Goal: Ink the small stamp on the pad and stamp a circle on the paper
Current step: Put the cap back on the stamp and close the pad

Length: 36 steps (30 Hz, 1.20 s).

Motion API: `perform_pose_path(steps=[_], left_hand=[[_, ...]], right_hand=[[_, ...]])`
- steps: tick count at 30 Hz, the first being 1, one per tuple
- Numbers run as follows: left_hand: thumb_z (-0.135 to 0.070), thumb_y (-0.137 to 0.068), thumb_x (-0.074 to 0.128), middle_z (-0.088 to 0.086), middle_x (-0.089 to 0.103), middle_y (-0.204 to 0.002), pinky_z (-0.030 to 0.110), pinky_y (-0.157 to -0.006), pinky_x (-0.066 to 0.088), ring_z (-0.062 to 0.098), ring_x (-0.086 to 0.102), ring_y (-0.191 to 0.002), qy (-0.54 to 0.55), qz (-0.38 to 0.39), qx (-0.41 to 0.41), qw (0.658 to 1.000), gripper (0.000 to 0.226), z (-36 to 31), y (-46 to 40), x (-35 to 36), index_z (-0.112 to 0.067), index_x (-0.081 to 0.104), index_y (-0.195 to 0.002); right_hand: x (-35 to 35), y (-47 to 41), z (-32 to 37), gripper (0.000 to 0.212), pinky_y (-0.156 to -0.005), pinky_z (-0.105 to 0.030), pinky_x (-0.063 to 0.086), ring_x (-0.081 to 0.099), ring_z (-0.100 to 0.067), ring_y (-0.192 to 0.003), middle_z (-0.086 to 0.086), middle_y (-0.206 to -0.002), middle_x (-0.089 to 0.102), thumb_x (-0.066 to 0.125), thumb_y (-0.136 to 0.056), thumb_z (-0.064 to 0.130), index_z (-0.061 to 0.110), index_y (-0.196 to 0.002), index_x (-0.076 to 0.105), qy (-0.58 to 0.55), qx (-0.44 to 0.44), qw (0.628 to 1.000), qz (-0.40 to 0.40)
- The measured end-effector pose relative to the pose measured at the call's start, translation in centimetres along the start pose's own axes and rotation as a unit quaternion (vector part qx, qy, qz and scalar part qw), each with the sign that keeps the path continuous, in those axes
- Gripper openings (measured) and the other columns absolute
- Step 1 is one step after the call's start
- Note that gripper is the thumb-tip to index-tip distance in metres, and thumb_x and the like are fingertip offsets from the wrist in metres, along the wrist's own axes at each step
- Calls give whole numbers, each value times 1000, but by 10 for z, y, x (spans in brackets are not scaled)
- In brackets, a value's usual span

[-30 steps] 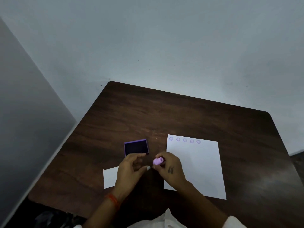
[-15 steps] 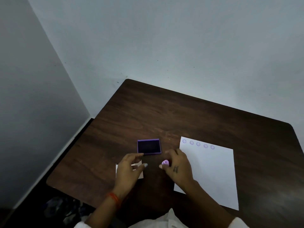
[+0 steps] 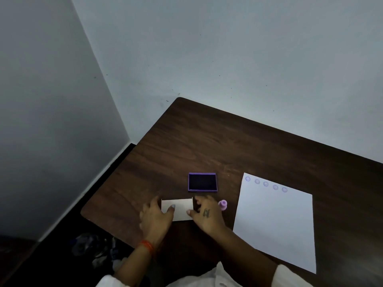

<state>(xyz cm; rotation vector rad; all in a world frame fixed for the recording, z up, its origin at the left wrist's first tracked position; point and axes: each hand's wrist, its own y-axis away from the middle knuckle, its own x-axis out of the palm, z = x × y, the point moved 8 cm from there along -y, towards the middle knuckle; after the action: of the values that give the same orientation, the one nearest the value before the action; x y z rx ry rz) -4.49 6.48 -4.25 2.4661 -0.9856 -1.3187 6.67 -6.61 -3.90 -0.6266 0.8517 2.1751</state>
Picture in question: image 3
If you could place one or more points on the white shirt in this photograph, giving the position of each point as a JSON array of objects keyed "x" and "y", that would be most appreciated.
[{"x": 203, "y": 279}]

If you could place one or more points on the small pink stamp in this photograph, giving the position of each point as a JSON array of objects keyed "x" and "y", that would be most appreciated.
[{"x": 223, "y": 204}]

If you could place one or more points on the person's left hand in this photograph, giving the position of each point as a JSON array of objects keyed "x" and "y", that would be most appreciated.
[{"x": 155, "y": 224}]

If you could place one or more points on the purple ink pad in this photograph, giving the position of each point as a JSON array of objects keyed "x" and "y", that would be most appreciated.
[{"x": 202, "y": 182}]

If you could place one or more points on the white paper sheet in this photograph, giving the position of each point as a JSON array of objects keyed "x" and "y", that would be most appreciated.
[{"x": 275, "y": 224}]

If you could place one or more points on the dark patterned cloth bundle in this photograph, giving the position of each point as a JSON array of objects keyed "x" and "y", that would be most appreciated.
[{"x": 95, "y": 248}]

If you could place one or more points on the white ink pad lid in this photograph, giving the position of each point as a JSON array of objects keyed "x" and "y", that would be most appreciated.
[{"x": 181, "y": 210}]

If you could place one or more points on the person's right hand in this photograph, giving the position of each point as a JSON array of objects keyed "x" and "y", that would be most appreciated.
[{"x": 209, "y": 218}]

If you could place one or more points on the orange thread wristband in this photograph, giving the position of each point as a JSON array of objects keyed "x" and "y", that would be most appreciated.
[{"x": 147, "y": 245}]

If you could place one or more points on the person's right forearm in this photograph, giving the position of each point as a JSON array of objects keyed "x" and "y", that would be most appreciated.
[{"x": 248, "y": 260}]

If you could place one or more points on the person's left forearm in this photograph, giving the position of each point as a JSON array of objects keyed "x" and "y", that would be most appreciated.
[{"x": 134, "y": 263}]

